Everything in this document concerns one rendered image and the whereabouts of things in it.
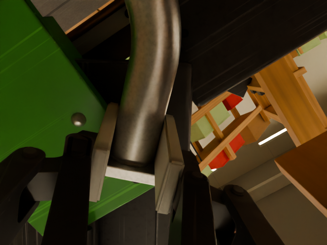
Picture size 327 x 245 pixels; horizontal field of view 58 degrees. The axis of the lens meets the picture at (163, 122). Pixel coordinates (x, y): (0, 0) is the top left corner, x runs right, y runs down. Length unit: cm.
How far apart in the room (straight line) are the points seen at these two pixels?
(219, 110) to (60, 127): 358
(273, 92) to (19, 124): 86
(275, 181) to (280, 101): 680
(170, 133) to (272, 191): 769
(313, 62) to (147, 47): 968
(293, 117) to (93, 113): 86
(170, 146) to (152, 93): 4
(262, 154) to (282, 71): 874
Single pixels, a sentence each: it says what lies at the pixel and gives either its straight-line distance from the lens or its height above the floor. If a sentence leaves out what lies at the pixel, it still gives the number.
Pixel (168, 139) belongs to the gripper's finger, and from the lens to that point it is 16.
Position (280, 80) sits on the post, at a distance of 101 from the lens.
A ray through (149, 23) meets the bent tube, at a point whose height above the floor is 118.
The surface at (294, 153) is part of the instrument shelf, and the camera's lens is 79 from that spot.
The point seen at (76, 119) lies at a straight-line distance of 22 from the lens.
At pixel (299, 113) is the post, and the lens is 104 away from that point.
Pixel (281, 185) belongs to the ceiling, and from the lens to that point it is 785.
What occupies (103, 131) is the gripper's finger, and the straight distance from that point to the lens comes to 15.
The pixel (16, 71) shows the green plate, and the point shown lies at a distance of 23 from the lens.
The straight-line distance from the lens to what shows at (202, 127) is 348.
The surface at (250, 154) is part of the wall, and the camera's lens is 964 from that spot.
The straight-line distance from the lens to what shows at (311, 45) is 924.
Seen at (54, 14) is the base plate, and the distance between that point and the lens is 82.
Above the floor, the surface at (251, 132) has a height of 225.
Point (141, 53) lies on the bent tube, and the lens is 17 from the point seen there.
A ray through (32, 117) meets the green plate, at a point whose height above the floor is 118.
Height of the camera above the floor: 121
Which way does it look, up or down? 4 degrees up
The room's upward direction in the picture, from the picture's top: 148 degrees clockwise
